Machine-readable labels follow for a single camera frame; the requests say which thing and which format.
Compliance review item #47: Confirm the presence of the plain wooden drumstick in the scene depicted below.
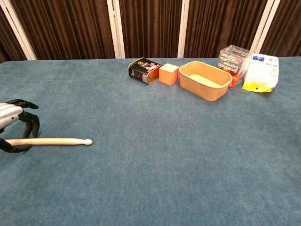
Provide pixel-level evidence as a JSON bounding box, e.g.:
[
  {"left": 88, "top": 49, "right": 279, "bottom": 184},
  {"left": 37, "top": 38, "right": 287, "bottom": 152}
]
[{"left": 4, "top": 138, "right": 93, "bottom": 146}]

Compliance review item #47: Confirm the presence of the blue tablecloth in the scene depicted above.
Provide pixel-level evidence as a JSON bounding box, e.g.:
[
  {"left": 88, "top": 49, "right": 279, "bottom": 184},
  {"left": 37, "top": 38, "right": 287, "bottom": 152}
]
[{"left": 0, "top": 56, "right": 301, "bottom": 226}]

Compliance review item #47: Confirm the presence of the brown paper tray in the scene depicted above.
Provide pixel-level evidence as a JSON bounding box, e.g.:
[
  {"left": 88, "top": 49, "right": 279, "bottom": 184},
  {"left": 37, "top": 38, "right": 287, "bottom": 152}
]
[{"left": 178, "top": 61, "right": 233, "bottom": 102}]

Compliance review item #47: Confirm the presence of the clear plastic coffee box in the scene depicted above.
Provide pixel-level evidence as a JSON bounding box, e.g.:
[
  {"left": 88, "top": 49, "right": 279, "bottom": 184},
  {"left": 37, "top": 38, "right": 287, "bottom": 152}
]
[{"left": 216, "top": 44, "right": 251, "bottom": 89}]

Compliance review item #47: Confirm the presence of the white and yellow plastic bag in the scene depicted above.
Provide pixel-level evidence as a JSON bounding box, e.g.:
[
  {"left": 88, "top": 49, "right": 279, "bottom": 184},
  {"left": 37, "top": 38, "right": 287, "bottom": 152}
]
[{"left": 242, "top": 53, "right": 279, "bottom": 93}]

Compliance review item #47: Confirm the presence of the black tin can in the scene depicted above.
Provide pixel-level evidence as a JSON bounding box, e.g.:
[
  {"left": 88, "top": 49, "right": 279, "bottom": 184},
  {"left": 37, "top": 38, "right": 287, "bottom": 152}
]
[{"left": 128, "top": 56, "right": 163, "bottom": 85}]

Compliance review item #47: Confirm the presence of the left silver and black robot hand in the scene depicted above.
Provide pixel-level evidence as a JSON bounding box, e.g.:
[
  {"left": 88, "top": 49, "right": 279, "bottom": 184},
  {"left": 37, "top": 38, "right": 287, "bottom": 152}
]
[{"left": 0, "top": 98, "right": 40, "bottom": 154}]

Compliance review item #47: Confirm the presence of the orange cube block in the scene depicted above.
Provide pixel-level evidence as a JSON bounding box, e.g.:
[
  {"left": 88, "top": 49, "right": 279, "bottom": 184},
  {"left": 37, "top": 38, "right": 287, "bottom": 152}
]
[{"left": 158, "top": 63, "right": 180, "bottom": 86}]

